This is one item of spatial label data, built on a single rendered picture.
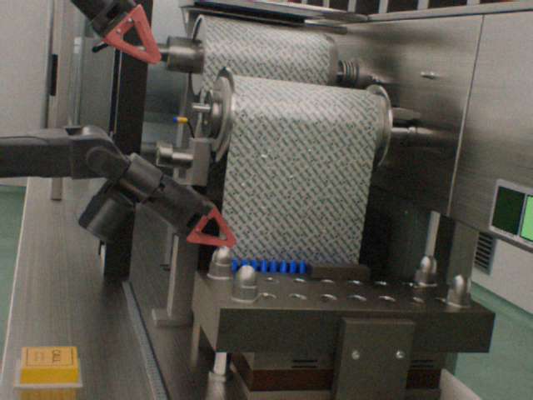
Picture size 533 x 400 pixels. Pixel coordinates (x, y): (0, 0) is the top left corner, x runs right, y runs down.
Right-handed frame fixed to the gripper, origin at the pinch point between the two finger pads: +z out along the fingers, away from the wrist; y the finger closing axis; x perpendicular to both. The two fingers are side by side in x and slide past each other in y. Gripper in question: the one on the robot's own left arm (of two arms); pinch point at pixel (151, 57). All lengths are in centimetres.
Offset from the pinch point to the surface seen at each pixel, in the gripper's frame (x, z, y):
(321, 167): 6.9, 29.4, 3.9
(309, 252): -3.6, 38.2, 3.9
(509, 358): 43, 255, -197
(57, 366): -37.4, 17.9, 17.1
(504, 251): 102, 271, -286
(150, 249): -26, 35, -50
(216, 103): 2.1, 11.3, 1.2
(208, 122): -0.6, 12.8, -0.1
